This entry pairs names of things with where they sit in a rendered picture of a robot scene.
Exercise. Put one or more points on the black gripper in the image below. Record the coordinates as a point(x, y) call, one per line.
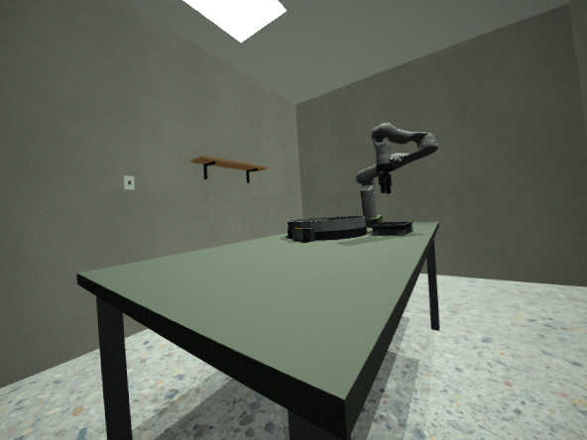
point(384, 175)

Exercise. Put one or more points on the grey round turntable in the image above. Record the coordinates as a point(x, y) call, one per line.
point(326, 228)

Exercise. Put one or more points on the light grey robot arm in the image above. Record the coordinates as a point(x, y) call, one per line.
point(426, 146)

